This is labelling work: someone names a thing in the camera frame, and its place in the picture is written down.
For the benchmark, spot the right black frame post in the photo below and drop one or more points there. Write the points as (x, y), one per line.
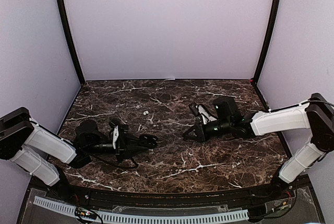
(266, 42)

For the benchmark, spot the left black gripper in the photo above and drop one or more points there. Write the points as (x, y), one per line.
(124, 145)

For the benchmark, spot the black oval charging case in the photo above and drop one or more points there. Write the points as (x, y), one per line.
(148, 141)

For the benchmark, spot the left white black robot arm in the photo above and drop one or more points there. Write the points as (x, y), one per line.
(21, 136)

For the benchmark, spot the left black frame post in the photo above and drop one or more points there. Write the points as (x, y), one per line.
(69, 41)

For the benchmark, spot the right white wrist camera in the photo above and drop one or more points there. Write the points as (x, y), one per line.
(200, 111)

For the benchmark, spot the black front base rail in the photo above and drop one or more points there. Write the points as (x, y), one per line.
(96, 195)

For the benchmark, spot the white slotted cable duct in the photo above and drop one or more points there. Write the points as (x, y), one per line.
(139, 216)

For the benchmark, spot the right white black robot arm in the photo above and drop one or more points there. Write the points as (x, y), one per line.
(315, 114)

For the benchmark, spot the black frame post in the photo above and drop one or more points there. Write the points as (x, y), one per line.
(266, 42)
(69, 41)

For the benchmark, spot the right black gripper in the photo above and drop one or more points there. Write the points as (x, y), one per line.
(201, 136)

